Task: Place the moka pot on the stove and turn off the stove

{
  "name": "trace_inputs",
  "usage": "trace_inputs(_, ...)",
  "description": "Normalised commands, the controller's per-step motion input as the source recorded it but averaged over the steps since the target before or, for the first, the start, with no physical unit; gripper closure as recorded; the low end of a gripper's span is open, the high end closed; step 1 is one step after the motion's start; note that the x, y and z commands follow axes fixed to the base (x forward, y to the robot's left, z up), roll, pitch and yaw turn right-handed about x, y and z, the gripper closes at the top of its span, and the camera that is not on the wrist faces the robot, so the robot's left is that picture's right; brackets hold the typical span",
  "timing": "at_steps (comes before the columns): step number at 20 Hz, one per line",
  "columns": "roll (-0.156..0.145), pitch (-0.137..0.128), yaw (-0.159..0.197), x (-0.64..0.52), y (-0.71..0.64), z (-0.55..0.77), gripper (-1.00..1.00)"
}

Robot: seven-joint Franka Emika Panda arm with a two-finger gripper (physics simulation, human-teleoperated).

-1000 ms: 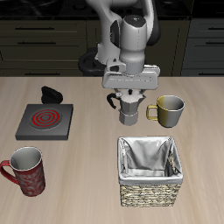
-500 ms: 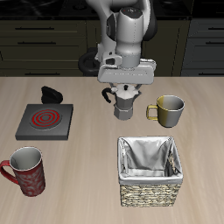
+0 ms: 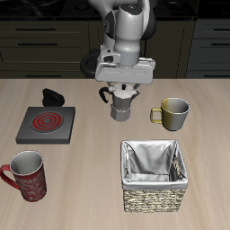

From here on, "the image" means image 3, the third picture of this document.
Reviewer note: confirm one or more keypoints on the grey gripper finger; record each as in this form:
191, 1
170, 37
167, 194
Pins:
136, 86
111, 87

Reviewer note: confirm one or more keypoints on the wicker basket with white lining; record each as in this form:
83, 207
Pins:
153, 175

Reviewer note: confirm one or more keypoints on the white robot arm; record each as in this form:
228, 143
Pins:
128, 27

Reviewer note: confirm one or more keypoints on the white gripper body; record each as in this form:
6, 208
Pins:
124, 72

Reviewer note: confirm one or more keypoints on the silver moka pot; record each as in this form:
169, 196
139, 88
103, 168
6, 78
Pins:
121, 103

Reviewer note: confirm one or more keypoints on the yellow and grey mug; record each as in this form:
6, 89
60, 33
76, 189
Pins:
173, 113

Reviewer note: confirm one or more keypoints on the dark kitchen cupboards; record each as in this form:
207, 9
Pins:
45, 45

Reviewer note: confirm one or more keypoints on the dark grey stove plate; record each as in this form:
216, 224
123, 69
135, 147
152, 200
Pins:
46, 124

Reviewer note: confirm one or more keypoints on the red patterned mug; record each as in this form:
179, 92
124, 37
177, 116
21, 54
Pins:
28, 176

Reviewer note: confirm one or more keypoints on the round black stove knob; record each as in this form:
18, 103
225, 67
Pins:
52, 97

